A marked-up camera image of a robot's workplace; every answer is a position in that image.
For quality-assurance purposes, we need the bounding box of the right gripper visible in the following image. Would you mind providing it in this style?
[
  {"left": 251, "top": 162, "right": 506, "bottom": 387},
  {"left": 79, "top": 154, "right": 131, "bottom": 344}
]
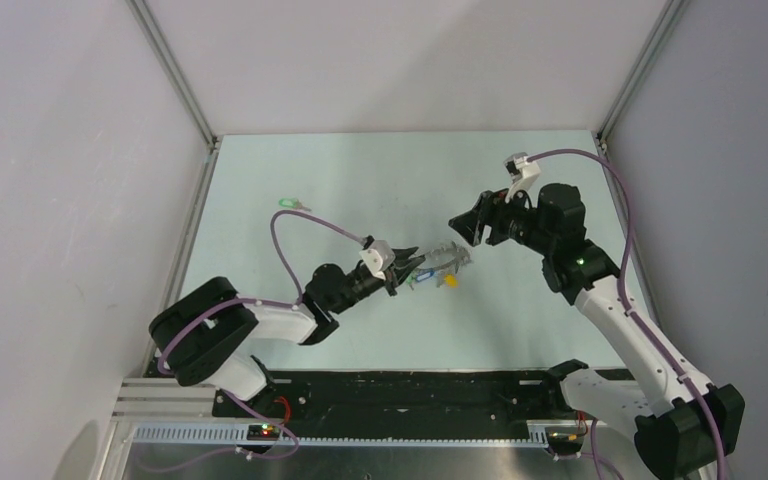
[{"left": 448, "top": 181, "right": 554, "bottom": 256}]

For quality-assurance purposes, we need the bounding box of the large metal keyring disc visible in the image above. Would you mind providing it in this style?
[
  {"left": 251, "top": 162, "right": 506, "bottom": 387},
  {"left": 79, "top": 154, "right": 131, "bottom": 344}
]
[{"left": 413, "top": 241, "right": 472, "bottom": 285}]

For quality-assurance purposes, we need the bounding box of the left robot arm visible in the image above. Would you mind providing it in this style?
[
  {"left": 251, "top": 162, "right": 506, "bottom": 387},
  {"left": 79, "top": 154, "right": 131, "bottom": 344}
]
[{"left": 148, "top": 240, "right": 425, "bottom": 417}]

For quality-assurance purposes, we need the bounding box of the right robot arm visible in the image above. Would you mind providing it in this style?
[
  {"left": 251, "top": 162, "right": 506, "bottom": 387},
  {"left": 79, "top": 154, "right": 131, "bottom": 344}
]
[{"left": 448, "top": 183, "right": 745, "bottom": 479}]

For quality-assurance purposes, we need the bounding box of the loose green tagged key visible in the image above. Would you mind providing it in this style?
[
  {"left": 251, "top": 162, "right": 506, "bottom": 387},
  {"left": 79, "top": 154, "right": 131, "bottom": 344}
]
[{"left": 279, "top": 198, "right": 311, "bottom": 213}]

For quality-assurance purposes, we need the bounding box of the left control board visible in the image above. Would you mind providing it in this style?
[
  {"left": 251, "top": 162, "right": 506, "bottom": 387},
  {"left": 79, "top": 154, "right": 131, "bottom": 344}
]
[{"left": 246, "top": 423, "right": 282, "bottom": 442}]

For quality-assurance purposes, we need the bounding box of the control board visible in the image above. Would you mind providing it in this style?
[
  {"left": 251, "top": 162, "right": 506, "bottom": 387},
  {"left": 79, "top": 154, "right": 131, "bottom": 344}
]
[
  {"left": 546, "top": 431, "right": 587, "bottom": 444},
  {"left": 246, "top": 423, "right": 282, "bottom": 442}
]

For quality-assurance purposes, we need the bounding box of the right control board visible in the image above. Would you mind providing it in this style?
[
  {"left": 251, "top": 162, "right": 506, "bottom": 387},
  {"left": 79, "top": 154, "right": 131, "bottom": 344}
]
[{"left": 546, "top": 431, "right": 587, "bottom": 444}]

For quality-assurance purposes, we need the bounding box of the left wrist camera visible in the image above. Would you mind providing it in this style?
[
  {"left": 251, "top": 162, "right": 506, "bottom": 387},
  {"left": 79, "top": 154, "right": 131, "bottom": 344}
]
[{"left": 359, "top": 236, "right": 396, "bottom": 280}]

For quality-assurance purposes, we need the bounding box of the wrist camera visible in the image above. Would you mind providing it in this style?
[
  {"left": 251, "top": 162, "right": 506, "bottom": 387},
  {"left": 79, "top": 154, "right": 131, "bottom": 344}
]
[
  {"left": 504, "top": 152, "right": 541, "bottom": 203},
  {"left": 359, "top": 236, "right": 396, "bottom": 280}
]

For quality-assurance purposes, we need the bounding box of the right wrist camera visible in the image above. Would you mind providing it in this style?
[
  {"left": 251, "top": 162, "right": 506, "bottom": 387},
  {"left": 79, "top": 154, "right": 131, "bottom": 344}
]
[{"left": 504, "top": 152, "right": 541, "bottom": 203}]

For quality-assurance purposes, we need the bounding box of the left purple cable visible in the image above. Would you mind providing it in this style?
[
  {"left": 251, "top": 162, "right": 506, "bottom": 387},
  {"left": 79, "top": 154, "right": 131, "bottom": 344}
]
[{"left": 156, "top": 210, "right": 367, "bottom": 376}]

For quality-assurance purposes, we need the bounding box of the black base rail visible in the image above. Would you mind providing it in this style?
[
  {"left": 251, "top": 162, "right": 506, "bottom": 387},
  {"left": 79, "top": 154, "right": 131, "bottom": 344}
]
[{"left": 249, "top": 369, "right": 592, "bottom": 444}]

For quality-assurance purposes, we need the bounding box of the right aluminium frame post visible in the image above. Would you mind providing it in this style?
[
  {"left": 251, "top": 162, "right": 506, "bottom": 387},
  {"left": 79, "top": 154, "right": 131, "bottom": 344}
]
[{"left": 595, "top": 0, "right": 691, "bottom": 153}]

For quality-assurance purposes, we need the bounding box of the aluminium frame post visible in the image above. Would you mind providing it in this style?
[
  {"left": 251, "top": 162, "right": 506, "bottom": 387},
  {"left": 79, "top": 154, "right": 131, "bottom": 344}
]
[
  {"left": 595, "top": 0, "right": 691, "bottom": 153},
  {"left": 125, "top": 0, "right": 220, "bottom": 150}
]

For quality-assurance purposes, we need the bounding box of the left aluminium frame post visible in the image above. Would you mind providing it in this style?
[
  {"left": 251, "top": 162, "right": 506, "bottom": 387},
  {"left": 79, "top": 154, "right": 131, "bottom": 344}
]
[{"left": 125, "top": 0, "right": 220, "bottom": 150}]

